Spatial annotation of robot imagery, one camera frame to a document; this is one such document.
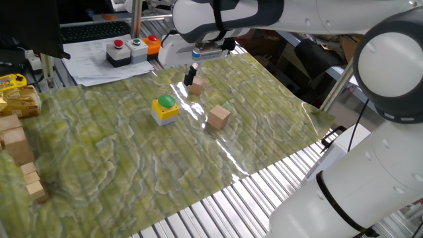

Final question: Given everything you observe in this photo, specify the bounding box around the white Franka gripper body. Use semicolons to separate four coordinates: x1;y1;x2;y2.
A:
157;32;233;69

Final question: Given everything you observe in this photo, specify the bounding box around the orange box red push button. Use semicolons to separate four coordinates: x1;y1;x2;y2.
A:
141;34;162;61

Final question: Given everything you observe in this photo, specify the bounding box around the grey box green push button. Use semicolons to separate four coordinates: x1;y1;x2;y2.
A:
125;38;149;65

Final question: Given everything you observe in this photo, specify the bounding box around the yellow box green push button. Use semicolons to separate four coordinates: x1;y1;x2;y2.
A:
151;94;180;127

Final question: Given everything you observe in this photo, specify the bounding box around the black box red push button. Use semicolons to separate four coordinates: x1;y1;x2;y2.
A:
106;39;132;69

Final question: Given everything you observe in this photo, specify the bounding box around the small wooden cube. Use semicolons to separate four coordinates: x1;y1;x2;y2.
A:
188;76;206;97

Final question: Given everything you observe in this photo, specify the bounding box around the large wooden cube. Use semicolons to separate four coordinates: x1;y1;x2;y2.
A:
206;104;231;130

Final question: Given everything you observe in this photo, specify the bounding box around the black computer keyboard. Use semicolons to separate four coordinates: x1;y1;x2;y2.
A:
60;20;132;44

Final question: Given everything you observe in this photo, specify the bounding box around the stack of white papers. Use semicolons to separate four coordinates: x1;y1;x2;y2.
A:
61;34;155;87

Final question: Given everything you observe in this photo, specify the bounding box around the green marble pattern mat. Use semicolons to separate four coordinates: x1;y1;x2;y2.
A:
0;52;336;238

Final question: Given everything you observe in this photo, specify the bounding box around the white power strip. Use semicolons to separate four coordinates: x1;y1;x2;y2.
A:
23;49;43;72

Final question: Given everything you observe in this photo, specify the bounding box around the black computer monitor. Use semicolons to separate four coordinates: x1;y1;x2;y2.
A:
0;0;71;60

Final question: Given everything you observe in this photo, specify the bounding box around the gold foil snack bag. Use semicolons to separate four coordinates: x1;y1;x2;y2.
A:
0;85;42;119

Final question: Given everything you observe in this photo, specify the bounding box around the yellow snack package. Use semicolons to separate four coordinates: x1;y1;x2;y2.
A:
0;73;28;92

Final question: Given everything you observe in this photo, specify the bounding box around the flat wooden block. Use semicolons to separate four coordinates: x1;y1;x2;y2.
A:
0;114;22;133

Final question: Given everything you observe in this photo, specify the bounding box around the tall wooden block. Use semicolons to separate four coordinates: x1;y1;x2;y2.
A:
1;126;36;167

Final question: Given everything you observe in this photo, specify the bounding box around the small wooden block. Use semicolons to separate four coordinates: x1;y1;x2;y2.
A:
26;180;51;205
23;171;41;186
20;161;38;176

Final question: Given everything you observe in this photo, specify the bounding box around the aluminium monitor stand post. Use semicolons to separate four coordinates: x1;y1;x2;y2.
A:
39;53;56;89

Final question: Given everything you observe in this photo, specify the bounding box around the slanted aluminium frame post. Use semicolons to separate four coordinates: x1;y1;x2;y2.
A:
319;59;355;113

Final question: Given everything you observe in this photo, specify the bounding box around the white box with black handle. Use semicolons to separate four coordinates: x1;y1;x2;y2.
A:
303;124;371;183

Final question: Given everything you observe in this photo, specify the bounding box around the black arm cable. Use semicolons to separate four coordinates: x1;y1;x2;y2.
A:
315;98;381;238

